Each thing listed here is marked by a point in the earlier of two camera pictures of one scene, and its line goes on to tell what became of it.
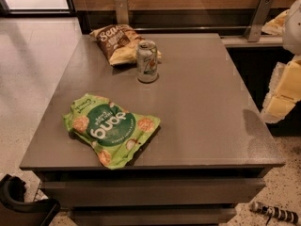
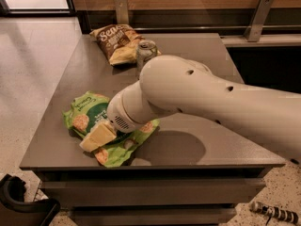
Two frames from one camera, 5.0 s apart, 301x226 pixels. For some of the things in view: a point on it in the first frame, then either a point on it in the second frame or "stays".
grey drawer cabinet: (209, 155) stays
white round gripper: (293, 28) -> (118, 116)
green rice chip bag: (115, 134) stays
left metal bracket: (121, 10) stays
